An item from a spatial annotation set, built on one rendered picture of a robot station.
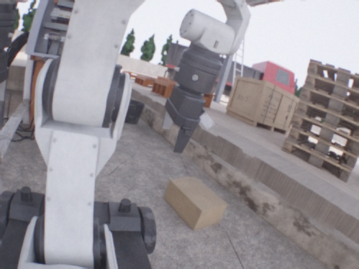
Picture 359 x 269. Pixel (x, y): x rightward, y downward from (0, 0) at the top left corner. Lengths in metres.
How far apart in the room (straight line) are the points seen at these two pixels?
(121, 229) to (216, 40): 0.61
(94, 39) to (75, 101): 0.11
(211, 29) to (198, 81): 0.11
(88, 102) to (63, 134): 0.09
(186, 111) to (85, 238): 0.33
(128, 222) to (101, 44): 0.55
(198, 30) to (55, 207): 0.44
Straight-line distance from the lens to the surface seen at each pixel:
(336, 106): 2.09
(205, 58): 0.39
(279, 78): 10.53
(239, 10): 0.43
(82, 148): 0.42
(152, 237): 0.74
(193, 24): 0.38
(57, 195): 0.43
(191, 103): 0.40
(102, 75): 0.37
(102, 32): 0.36
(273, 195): 1.37
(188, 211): 1.06
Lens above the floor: 0.68
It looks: 15 degrees down
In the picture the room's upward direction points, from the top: 17 degrees clockwise
